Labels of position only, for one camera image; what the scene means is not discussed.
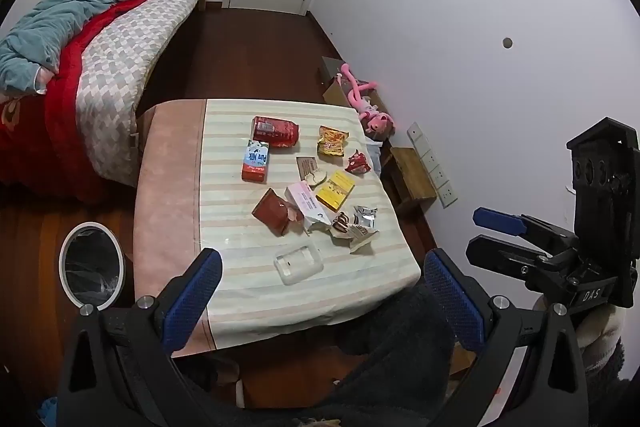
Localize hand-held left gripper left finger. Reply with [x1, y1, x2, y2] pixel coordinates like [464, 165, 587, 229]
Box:
[57, 248, 224, 427]

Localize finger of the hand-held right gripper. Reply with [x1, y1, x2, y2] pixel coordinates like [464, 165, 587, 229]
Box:
[472, 207, 579, 249]
[465, 234, 552, 277]

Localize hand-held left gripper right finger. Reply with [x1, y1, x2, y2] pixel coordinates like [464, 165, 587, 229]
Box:
[423, 248, 589, 427]

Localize white round waste bin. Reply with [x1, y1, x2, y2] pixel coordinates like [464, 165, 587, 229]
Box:
[58, 221, 126, 311]

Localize blue and red milk carton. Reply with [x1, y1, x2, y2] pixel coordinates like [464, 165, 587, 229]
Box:
[242, 139, 271, 184]

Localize yellow snack packet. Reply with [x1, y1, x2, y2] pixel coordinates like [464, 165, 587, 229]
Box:
[316, 125, 350, 158]

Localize crushed red drink can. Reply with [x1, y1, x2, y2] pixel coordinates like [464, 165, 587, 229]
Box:
[251, 116, 300, 149]

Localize person's dark fleece pants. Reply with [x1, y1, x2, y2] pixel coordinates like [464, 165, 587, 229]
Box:
[277, 282, 478, 427]

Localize white power strip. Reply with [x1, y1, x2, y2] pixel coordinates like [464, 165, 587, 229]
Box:
[406, 122, 460, 210]

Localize striped tablecloth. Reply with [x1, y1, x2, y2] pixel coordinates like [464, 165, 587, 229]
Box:
[199, 99, 421, 351]

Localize wooden stool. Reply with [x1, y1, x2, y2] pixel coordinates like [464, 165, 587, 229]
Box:
[382, 147, 439, 214]

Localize clear bin liner bag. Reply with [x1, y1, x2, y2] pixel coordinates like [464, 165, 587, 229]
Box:
[66, 231, 122, 305]

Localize clear plastic tray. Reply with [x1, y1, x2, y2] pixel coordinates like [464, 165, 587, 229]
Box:
[273, 240, 324, 287]

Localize brown and white wrapper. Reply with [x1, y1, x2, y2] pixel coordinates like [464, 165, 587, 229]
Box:
[329, 213, 379, 254]

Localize brown snack wrapper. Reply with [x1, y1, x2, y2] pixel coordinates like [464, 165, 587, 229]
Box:
[251, 188, 305, 237]

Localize silver foil wrapper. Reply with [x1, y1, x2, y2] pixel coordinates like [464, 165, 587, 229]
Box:
[351, 205, 379, 231]

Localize small red wrapper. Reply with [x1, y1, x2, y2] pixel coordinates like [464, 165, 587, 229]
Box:
[345, 149, 371, 174]

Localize white and pink box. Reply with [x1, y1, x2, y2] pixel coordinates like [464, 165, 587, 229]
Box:
[284, 180, 334, 233]

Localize pink plush toy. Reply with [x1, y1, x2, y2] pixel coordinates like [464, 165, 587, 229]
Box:
[337, 62, 397, 140]

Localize yellow flat box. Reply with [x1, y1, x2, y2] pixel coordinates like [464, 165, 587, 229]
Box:
[315, 170, 356, 212]

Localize brown card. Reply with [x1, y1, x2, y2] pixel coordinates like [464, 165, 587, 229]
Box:
[296, 156, 324, 180]

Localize cardboard box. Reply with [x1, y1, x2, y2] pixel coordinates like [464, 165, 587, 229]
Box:
[320, 56, 387, 118]

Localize grey checkered quilt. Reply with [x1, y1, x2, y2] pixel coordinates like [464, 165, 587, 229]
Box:
[75, 0, 208, 188]

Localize red blanket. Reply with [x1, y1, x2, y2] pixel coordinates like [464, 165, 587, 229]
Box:
[0, 0, 156, 202]

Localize pale pink cloth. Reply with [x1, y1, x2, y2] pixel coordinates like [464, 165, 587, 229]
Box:
[32, 66, 64, 96]

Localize teal blanket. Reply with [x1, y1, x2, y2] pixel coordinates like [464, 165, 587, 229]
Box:
[0, 0, 211, 95]

